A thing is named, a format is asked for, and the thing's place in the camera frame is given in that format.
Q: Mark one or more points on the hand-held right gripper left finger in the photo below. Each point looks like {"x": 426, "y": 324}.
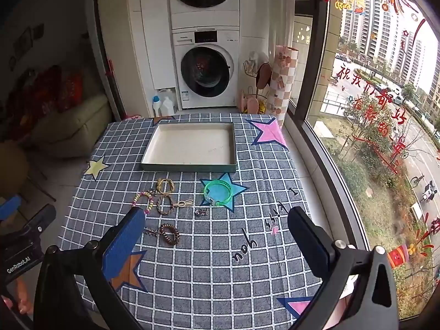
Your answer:
{"x": 125, "y": 244}

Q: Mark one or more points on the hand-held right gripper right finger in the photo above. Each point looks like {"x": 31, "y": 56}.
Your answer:
{"x": 309, "y": 244}

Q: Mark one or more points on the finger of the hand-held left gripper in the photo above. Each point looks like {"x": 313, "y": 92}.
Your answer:
{"x": 39, "y": 220}
{"x": 10, "y": 207}

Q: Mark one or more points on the silver spiked hair clip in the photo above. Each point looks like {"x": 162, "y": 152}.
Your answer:
{"x": 152, "y": 232}

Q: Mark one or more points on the silver metal charm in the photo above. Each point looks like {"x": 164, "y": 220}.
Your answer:
{"x": 201, "y": 212}

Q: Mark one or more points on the shallow grey cardboard tray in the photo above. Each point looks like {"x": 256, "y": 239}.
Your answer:
{"x": 192, "y": 144}

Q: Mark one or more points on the person's left hand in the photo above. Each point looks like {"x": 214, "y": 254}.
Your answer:
{"x": 22, "y": 304}

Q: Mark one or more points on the tan round chair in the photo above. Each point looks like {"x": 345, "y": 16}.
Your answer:
{"x": 13, "y": 165}

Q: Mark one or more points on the grey checked star tablecloth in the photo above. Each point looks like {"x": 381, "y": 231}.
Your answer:
{"x": 206, "y": 264}

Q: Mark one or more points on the cream sofa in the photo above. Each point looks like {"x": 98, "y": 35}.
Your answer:
{"x": 68, "y": 127}

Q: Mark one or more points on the red patterned blanket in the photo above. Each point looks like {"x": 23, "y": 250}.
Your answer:
{"x": 37, "y": 99}

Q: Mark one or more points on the pink patterned floor slipper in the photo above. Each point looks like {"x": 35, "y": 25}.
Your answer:
{"x": 132, "y": 118}

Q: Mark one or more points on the red cushion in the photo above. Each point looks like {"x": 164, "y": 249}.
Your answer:
{"x": 69, "y": 91}

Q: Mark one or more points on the white blue-capped detergent bottle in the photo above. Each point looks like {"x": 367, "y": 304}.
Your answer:
{"x": 157, "y": 106}

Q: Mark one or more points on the white detergent jug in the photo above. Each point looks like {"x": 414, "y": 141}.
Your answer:
{"x": 167, "y": 107}

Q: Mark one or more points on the yellow slipper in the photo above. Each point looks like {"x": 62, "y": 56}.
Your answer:
{"x": 263, "y": 107}

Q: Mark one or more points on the rolled checked pink mat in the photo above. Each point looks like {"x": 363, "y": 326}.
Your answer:
{"x": 282, "y": 86}

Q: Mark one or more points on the red hanging door ornament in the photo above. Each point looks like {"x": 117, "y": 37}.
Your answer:
{"x": 110, "y": 69}

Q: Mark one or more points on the brown slipper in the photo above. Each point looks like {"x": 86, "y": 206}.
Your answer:
{"x": 264, "y": 74}

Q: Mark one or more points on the white tall cabinet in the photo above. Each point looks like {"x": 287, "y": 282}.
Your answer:
{"x": 151, "y": 41}

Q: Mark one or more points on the window with red decals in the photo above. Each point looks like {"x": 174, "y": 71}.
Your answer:
{"x": 378, "y": 41}

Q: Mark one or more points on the white washing machine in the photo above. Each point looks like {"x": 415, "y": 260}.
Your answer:
{"x": 225, "y": 44}

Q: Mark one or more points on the white tumble dryer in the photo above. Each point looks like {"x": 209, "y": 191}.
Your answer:
{"x": 227, "y": 13}

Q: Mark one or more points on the black sliding door frame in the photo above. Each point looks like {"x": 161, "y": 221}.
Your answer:
{"x": 103, "y": 41}

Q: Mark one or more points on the black window frame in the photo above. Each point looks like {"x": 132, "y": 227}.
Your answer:
{"x": 316, "y": 41}

